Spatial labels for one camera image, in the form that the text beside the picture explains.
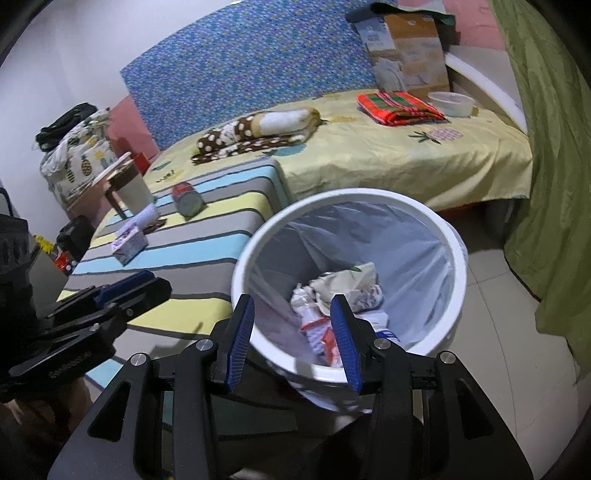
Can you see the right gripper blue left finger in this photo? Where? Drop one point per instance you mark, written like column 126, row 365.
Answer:
column 232, row 338

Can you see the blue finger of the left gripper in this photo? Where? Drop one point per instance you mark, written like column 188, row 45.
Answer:
column 122, row 288
column 138, row 299

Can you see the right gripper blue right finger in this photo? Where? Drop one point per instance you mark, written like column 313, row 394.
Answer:
column 355, row 340

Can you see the patterned paper cup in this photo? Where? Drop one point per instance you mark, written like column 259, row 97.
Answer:
column 369, row 298

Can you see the purple small carton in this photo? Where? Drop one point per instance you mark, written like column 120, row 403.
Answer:
column 125, row 247

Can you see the beige paper bag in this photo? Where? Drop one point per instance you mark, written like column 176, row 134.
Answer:
column 347, row 282

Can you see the white tissue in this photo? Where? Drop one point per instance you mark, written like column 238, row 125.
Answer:
column 303, row 304

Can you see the brown snack wrapper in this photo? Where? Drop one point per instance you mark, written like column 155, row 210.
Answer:
column 154, row 226

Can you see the red cartoon can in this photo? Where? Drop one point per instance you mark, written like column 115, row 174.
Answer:
column 187, row 200

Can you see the white blue yogurt cup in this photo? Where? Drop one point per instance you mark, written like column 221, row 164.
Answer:
column 380, row 323

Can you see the pink milk carton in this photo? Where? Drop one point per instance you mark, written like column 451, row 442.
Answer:
column 322, row 340

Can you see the white round trash bin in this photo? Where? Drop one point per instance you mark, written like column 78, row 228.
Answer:
column 355, row 276

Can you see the grey trash bag liner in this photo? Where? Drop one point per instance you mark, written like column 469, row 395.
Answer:
column 355, row 267

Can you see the person left hand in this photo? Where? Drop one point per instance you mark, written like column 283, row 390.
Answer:
column 60, row 412

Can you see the black bag on floor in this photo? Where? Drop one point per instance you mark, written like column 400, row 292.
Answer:
column 75, row 237

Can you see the striped table cloth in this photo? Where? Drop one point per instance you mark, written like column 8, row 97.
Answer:
column 196, row 256

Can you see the pink storage box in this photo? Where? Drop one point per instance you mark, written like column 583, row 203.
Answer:
column 94, row 201

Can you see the brown white mug tumbler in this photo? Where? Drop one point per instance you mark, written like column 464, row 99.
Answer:
column 127, row 192

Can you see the pineapple print bedding pile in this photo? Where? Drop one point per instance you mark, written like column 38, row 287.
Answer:
column 81, row 155

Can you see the yellow bed sheet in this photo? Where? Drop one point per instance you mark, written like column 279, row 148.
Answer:
column 445, row 166

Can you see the green curtain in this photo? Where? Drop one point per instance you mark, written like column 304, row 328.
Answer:
column 549, row 245

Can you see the brown polka dot blanket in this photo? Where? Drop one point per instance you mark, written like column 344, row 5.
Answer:
column 266, row 130

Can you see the red plaid folded cloth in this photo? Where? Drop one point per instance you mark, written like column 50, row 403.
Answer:
column 398, row 109

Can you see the white plastic bowl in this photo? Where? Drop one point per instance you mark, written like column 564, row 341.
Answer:
column 452, row 104

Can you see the blue patterned headboard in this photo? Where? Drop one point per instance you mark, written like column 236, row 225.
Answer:
column 246, row 57

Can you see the bedding cardboard box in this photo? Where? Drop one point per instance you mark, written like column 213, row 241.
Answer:
column 406, row 47

